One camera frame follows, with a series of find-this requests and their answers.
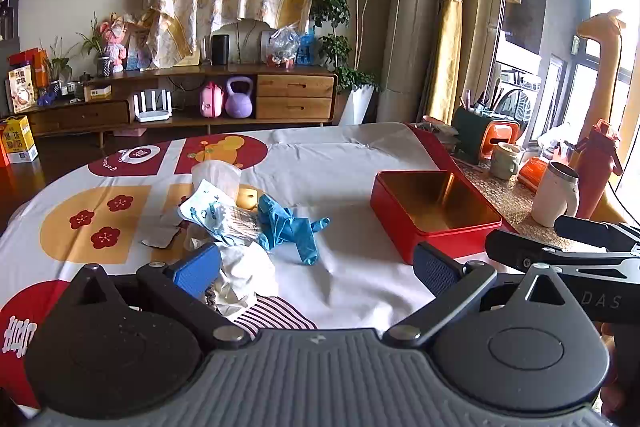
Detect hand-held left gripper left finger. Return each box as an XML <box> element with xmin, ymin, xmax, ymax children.
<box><xmin>67</xmin><ymin>243</ymin><xmax>249</xmax><ymax>351</ymax></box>

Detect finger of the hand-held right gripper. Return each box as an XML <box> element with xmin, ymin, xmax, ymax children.
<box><xmin>486</xmin><ymin>229</ymin><xmax>640</xmax><ymax>281</ymax></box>
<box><xmin>554</xmin><ymin>215</ymin><xmax>640</xmax><ymax>253</ymax></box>

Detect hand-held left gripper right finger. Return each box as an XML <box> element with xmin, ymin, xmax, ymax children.
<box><xmin>382</xmin><ymin>241</ymin><xmax>569</xmax><ymax>350</ymax></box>

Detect pile of trash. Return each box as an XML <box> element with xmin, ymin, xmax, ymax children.
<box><xmin>186</xmin><ymin>236</ymin><xmax>279</xmax><ymax>319</ymax></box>

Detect face mask packet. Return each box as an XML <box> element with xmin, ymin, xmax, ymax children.
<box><xmin>179</xmin><ymin>179</ymin><xmax>261</xmax><ymax>249</ymax></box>

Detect red tin box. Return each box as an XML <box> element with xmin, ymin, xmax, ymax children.
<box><xmin>370</xmin><ymin>170</ymin><xmax>503</xmax><ymax>266</ymax></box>

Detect blue rubber glove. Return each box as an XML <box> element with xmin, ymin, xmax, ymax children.
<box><xmin>256</xmin><ymin>194</ymin><xmax>332</xmax><ymax>267</ymax></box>

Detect flat white paper piece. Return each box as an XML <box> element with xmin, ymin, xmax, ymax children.
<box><xmin>141</xmin><ymin>226</ymin><xmax>182</xmax><ymax>251</ymax></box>

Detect yellow lace table cover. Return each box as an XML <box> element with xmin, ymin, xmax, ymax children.
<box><xmin>452</xmin><ymin>156</ymin><xmax>593</xmax><ymax>254</ymax></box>

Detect white thermos cup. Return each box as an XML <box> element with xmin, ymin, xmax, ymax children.
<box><xmin>531</xmin><ymin>161</ymin><xmax>581</xmax><ymax>228</ymax></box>

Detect red water bottle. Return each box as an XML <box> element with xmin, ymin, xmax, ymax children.
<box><xmin>574</xmin><ymin>119</ymin><xmax>624</xmax><ymax>221</ymax></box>

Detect orange packet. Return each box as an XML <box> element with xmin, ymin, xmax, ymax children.
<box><xmin>517</xmin><ymin>156</ymin><xmax>551</xmax><ymax>193</ymax></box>

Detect green mug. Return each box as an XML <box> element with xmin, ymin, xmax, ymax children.
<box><xmin>489</xmin><ymin>142</ymin><xmax>526</xmax><ymax>180</ymax></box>

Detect translucent plastic bag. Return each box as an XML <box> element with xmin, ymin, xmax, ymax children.
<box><xmin>191</xmin><ymin>160</ymin><xmax>242</xmax><ymax>202</ymax></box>

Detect green orange storage box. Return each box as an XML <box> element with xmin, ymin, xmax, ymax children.
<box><xmin>452</xmin><ymin>106</ymin><xmax>521</xmax><ymax>166</ymax></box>

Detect printed white red tablecloth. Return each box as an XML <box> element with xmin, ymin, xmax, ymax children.
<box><xmin>0</xmin><ymin>122</ymin><xmax>521</xmax><ymax>410</ymax></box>

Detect washing machine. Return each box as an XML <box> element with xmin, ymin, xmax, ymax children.
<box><xmin>492</xmin><ymin>71</ymin><xmax>544</xmax><ymax>148</ymax></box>

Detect pink bowl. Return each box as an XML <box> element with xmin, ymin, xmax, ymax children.
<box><xmin>422</xmin><ymin>114</ymin><xmax>454</xmax><ymax>133</ymax></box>

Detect giraffe plush toy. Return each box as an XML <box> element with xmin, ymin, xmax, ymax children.
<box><xmin>575</xmin><ymin>9</ymin><xmax>629</xmax><ymax>148</ymax></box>

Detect pink toy bag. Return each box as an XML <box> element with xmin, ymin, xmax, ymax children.
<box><xmin>199</xmin><ymin>82</ymin><xmax>225</xmax><ymax>118</ymax></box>

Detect white router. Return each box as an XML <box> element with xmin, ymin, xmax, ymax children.
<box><xmin>131</xmin><ymin>89</ymin><xmax>174</xmax><ymax>123</ymax></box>

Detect purple kettlebell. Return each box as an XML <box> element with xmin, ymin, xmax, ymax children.
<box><xmin>225</xmin><ymin>77</ymin><xmax>255</xmax><ymax>118</ymax></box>

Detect white planter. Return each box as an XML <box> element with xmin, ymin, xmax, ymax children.
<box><xmin>340</xmin><ymin>84</ymin><xmax>377</xmax><ymax>126</ymax></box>

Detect wooden television cabinet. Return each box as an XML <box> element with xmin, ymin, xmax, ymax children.
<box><xmin>22</xmin><ymin>65</ymin><xmax>339</xmax><ymax>148</ymax></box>

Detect small cardboard box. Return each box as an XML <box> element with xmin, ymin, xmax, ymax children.
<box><xmin>83</xmin><ymin>84</ymin><xmax>114</xmax><ymax>103</ymax></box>

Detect black cylinder speaker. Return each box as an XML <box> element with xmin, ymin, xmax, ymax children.
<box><xmin>210</xmin><ymin>34</ymin><xmax>231</xmax><ymax>66</ymax></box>

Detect yellow carton box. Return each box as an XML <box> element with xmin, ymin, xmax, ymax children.
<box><xmin>0</xmin><ymin>116</ymin><xmax>39</xmax><ymax>164</ymax></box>

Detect clear plastic bag of items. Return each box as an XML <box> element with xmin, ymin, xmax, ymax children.
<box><xmin>265</xmin><ymin>26</ymin><xmax>301</xmax><ymax>68</ymax></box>

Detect pink doll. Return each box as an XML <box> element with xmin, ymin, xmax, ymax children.
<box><xmin>100</xmin><ymin>13</ymin><xmax>132</xmax><ymax>73</ymax></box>

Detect yellow curtain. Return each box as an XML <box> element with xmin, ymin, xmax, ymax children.
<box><xmin>429</xmin><ymin>0</ymin><xmax>482</xmax><ymax>126</ymax></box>

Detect small potted plant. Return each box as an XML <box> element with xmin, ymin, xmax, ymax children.
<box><xmin>77</xmin><ymin>12</ymin><xmax>114</xmax><ymax>78</ymax></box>

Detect blue box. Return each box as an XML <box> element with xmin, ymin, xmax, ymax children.
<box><xmin>297</xmin><ymin>32</ymin><xmax>317</xmax><ymax>66</ymax></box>

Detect white yellow snack box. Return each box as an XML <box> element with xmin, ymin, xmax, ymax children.
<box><xmin>6</xmin><ymin>66</ymin><xmax>39</xmax><ymax>114</ymax></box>

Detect beige rolled mat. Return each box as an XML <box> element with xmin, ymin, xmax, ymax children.
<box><xmin>376</xmin><ymin>0</ymin><xmax>440</xmax><ymax>124</ymax></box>

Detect orange gift box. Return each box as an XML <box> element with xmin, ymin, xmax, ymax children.
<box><xmin>7</xmin><ymin>48</ymin><xmax>49</xmax><ymax>90</ymax></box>

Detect tall green potted plant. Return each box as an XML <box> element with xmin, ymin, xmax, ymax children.
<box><xmin>310</xmin><ymin>0</ymin><xmax>392</xmax><ymax>94</ymax></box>

